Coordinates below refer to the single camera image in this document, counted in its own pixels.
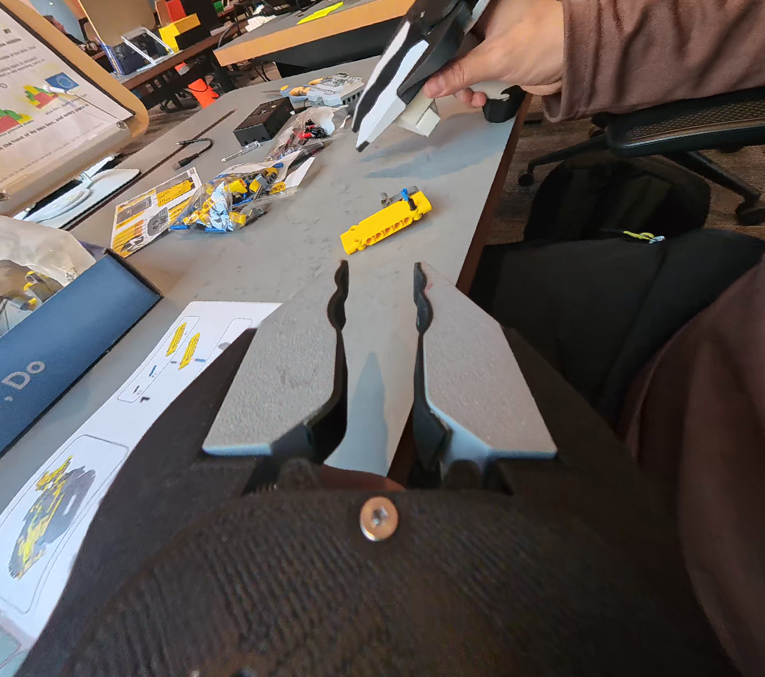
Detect person's right forearm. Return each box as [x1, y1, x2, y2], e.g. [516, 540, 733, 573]
[541, 0, 765, 122]

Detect white instruction booklet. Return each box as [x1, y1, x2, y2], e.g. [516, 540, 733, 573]
[0, 301, 282, 677]

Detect grey battery hub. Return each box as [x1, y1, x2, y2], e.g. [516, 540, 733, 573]
[308, 72, 367, 107]

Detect yellow box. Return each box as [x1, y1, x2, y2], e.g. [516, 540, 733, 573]
[158, 13, 201, 51]

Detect black box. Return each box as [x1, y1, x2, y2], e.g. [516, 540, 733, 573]
[232, 96, 295, 148]

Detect person's legs black pants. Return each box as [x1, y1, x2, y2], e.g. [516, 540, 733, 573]
[469, 229, 765, 433]

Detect large clear parts bag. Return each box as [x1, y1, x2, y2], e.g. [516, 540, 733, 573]
[0, 214, 96, 331]

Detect clear bag yellow blue parts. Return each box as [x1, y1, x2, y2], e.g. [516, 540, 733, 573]
[170, 154, 318, 236]

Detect white stand base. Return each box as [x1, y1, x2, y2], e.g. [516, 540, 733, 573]
[24, 154, 142, 230]

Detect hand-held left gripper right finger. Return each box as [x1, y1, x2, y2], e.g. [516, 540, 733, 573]
[411, 262, 558, 472]

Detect yellow building panel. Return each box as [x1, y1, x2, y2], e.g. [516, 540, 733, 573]
[341, 189, 432, 255]

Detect person's right hand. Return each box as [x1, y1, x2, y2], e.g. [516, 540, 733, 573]
[421, 0, 565, 110]

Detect clear acrylic stand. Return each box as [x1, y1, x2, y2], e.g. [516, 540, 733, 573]
[98, 26, 174, 74]

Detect orange object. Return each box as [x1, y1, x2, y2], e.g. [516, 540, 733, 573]
[187, 76, 221, 109]

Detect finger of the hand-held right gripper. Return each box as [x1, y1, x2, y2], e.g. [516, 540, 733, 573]
[351, 20, 422, 147]
[355, 41, 431, 154]

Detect grey desk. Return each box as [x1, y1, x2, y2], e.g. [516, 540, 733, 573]
[0, 56, 533, 517]

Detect beige rounded board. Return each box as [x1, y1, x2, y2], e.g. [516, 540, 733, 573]
[72, 0, 157, 47]

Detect black office chair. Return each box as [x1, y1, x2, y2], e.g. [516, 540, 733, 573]
[517, 86, 765, 227]

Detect yellow black sticker sheet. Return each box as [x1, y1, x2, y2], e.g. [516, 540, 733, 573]
[110, 166, 204, 260]

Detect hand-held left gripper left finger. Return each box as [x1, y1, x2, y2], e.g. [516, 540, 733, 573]
[202, 260, 350, 466]

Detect yellow sticky note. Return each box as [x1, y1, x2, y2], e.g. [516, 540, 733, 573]
[297, 1, 344, 25]

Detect clear bag black red parts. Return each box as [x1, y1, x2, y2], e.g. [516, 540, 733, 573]
[266, 106, 350, 164]

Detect blue yellow plastic part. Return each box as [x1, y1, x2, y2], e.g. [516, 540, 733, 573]
[263, 82, 326, 110]

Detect short black cable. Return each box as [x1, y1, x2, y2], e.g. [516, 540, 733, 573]
[173, 137, 214, 171]

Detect wooden edged table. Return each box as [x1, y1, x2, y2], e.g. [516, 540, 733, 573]
[212, 0, 479, 70]

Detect blue kit box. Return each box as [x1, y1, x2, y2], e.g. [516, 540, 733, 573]
[0, 247, 163, 457]

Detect wooden instruction sign board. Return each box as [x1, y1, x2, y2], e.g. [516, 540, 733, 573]
[0, 0, 150, 218]

